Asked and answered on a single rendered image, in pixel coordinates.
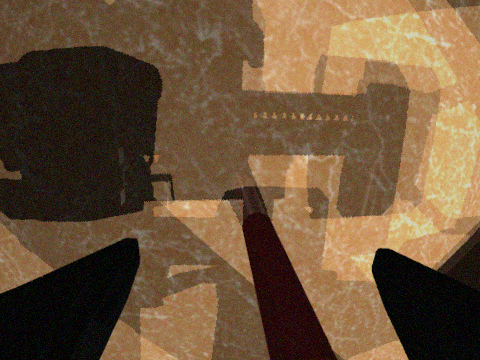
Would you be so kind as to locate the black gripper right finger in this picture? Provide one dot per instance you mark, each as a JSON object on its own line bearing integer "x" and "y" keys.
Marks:
{"x": 435, "y": 317}

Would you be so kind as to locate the dark red peg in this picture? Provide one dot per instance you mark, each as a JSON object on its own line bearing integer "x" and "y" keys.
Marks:
{"x": 291, "y": 328}

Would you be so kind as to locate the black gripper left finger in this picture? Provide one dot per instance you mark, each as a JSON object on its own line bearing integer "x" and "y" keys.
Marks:
{"x": 70, "y": 313}

